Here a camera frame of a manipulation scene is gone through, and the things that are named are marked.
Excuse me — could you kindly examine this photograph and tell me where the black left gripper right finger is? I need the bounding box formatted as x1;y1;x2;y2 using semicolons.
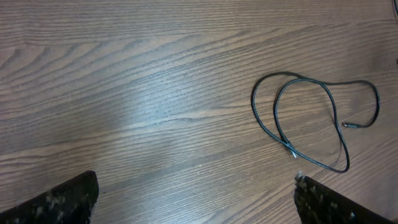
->
294;172;393;224

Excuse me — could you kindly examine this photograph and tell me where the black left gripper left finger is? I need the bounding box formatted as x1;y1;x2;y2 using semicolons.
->
1;170;99;224

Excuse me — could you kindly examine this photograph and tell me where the black braided usb cable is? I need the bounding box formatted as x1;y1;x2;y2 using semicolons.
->
250;71;381;174

